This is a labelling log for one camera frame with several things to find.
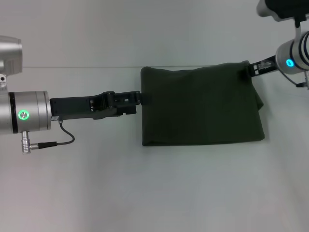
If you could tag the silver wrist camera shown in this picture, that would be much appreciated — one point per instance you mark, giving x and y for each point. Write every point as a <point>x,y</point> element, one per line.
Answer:
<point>282,8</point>
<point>9,54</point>

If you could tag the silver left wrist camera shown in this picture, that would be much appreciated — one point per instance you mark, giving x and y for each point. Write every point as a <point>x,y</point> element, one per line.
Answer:
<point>9,54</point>

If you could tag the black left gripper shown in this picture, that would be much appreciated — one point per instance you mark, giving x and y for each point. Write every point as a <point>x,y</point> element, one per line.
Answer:
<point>74,107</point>

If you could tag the dark green t-shirt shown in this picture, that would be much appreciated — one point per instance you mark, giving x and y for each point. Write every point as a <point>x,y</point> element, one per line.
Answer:
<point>200,106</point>

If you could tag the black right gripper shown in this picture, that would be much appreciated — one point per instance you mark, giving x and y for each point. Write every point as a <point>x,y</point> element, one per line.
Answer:
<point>264,66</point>

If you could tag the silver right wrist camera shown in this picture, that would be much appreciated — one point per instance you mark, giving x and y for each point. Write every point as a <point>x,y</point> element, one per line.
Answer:
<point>282,8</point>

